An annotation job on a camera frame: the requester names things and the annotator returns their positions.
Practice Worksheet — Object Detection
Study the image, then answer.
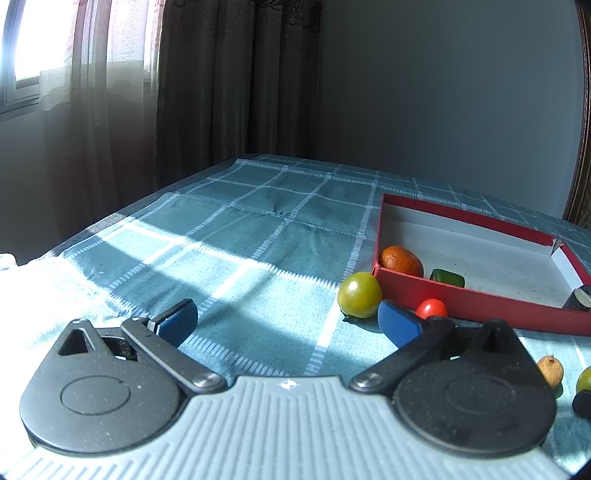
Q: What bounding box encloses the window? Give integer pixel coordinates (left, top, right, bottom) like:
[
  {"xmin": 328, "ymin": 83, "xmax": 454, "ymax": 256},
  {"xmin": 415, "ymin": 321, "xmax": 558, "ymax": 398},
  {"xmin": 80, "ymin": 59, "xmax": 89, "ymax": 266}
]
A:
[{"xmin": 0, "ymin": 0, "xmax": 44, "ymax": 114}]

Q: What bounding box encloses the teal checked tablecloth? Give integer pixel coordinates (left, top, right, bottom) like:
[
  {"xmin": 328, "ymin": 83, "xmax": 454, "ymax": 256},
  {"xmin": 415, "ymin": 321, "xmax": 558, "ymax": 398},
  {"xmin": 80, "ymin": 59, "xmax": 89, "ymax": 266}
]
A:
[{"xmin": 0, "ymin": 154, "xmax": 591, "ymax": 480}]

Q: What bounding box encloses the green cucumber piece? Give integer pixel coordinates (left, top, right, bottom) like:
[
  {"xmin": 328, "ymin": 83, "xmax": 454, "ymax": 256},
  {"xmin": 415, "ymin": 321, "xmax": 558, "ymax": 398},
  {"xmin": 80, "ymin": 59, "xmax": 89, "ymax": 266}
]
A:
[{"xmin": 429, "ymin": 268, "xmax": 465, "ymax": 288}]

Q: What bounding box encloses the red cardboard box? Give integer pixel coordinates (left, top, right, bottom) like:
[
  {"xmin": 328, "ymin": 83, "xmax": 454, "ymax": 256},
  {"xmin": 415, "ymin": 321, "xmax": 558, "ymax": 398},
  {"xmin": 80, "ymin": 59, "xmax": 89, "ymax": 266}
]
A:
[{"xmin": 372, "ymin": 193, "xmax": 591, "ymax": 337}]

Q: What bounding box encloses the orange mandarin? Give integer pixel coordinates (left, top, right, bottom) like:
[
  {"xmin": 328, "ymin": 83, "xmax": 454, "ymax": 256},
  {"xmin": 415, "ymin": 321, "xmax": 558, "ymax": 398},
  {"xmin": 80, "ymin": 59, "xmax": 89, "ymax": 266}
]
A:
[{"xmin": 379, "ymin": 246, "xmax": 424, "ymax": 279}]

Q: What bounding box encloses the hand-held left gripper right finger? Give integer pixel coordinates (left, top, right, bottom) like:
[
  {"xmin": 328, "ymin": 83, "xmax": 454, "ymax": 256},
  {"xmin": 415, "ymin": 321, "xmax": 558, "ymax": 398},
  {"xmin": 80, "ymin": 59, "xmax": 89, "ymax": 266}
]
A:
[{"xmin": 348, "ymin": 299, "xmax": 525, "ymax": 395}]

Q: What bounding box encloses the sheer white curtain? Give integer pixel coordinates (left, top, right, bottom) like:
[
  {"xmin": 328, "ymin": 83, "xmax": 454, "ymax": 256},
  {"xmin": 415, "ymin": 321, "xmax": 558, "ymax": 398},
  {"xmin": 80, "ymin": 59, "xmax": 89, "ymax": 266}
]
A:
[{"xmin": 0, "ymin": 0, "xmax": 162, "ymax": 266}]

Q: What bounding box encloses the brown curtain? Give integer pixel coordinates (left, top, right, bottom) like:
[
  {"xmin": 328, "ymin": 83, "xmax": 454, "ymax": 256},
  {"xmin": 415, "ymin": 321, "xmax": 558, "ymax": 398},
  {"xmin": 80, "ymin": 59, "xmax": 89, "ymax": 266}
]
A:
[{"xmin": 152, "ymin": 0, "xmax": 324, "ymax": 188}]

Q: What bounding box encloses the dark wooden frame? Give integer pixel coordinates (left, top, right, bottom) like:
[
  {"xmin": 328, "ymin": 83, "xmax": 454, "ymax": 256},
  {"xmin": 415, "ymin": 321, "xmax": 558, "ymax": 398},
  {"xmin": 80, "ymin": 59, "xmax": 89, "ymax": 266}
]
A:
[{"xmin": 561, "ymin": 0, "xmax": 591, "ymax": 227}]

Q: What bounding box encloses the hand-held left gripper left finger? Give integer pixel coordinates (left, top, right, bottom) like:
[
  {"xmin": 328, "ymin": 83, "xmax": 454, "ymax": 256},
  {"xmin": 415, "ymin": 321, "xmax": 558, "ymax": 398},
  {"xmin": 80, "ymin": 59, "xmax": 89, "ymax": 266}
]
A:
[{"xmin": 58, "ymin": 299, "xmax": 228, "ymax": 396}]

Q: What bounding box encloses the red cherry tomato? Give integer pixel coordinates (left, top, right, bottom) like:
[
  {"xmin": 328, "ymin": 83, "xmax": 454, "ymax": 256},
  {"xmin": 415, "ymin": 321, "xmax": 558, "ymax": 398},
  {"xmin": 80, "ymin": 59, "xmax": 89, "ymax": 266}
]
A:
[{"xmin": 416, "ymin": 298, "xmax": 448, "ymax": 320}]

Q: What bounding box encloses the dark eggplant piece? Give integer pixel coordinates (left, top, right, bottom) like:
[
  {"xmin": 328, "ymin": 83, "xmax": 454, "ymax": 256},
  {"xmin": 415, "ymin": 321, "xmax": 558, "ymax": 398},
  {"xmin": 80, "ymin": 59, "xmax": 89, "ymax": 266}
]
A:
[
  {"xmin": 562, "ymin": 285, "xmax": 591, "ymax": 312},
  {"xmin": 571, "ymin": 390, "xmax": 591, "ymax": 420}
]

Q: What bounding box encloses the tan longan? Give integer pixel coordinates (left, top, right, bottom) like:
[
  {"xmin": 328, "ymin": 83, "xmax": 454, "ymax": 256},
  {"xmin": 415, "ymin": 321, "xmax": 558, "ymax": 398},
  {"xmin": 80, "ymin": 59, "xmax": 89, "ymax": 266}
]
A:
[{"xmin": 537, "ymin": 355, "xmax": 565, "ymax": 390}]

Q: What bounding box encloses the large green tomato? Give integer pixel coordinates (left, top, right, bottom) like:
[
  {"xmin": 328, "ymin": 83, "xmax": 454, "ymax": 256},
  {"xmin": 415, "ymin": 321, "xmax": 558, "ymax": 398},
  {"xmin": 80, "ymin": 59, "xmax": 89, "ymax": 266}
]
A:
[{"xmin": 337, "ymin": 272, "xmax": 383, "ymax": 319}]

